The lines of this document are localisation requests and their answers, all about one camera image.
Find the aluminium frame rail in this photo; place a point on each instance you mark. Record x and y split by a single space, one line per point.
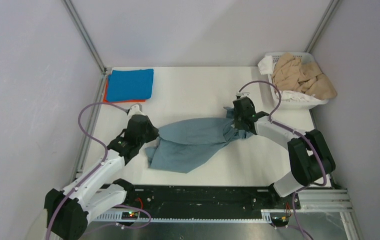
307 201

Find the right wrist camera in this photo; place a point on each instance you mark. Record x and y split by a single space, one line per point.
241 95

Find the folded blue t-shirt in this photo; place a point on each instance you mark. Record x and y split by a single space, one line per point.
129 85

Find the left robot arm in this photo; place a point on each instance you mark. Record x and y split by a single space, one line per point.
72 209

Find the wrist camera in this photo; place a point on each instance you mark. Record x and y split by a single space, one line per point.
135 109
241 95

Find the folded orange t-shirt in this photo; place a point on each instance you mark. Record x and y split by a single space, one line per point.
122 101

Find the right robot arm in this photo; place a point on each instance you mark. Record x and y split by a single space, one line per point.
309 156

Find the beige crumpled t-shirt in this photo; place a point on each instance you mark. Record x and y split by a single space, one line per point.
290 74

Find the controller board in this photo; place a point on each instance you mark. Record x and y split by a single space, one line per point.
129 215
280 222

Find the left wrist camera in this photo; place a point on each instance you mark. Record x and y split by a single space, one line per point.
135 109

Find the left corner aluminium post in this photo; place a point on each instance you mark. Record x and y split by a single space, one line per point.
77 21

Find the right controller board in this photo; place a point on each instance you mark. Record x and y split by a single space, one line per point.
280 222

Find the white laundry basket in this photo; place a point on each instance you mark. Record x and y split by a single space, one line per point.
305 58

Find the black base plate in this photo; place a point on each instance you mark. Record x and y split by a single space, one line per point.
205 203

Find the left controller board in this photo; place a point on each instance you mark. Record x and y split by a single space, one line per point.
129 215

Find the right corner aluminium post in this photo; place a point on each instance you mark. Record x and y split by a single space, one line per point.
326 18

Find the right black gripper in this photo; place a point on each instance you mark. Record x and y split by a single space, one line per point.
237 125

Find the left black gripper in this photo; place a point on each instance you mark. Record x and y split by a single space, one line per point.
154 132

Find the corner aluminium post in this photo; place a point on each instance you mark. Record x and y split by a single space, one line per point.
326 18
77 21

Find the grey-blue t-shirt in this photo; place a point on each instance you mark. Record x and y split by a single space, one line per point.
188 144

